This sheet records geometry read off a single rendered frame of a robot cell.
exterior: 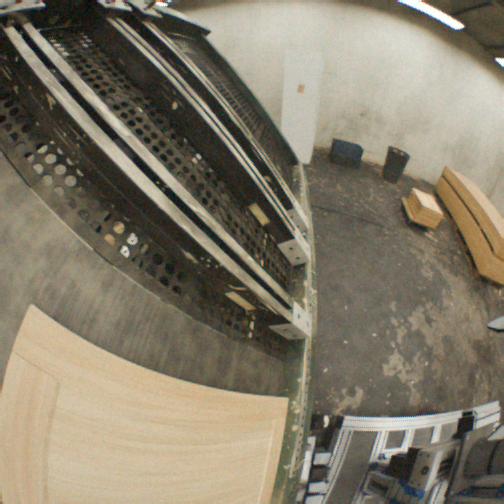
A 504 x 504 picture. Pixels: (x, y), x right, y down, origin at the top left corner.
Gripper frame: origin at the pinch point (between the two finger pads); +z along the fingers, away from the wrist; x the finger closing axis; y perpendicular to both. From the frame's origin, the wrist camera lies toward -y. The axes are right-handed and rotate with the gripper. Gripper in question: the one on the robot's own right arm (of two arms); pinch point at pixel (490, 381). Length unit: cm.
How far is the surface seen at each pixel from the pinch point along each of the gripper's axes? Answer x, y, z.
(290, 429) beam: 10.0, -4.6, 44.4
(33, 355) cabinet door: 12, 45, 21
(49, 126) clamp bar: -8, 64, 15
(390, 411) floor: 0, -133, 79
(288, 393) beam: 0.1, -1.9, 47.1
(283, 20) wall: -487, 200, -90
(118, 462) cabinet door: 20.1, 31.9, 26.4
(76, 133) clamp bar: -9, 57, 14
